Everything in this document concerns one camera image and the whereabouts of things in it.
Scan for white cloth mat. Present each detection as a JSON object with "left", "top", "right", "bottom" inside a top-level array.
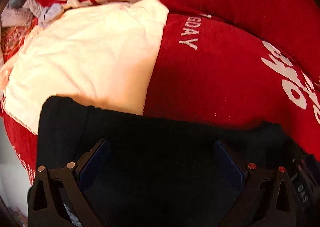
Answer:
[{"left": 1, "top": 0, "right": 169, "bottom": 134}]

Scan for black pants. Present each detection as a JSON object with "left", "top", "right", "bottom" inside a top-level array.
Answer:
[{"left": 36, "top": 96, "right": 319, "bottom": 226}]

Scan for red wedding sofa cover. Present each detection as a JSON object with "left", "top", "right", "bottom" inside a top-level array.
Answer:
[{"left": 1, "top": 0, "right": 319, "bottom": 180}]

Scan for grey crumpled garment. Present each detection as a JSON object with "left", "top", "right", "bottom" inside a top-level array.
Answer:
[{"left": 1, "top": 0, "right": 64, "bottom": 28}]

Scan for red patterned cushion at left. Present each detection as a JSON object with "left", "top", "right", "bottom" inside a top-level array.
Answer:
[{"left": 1, "top": 18, "right": 37, "bottom": 63}]

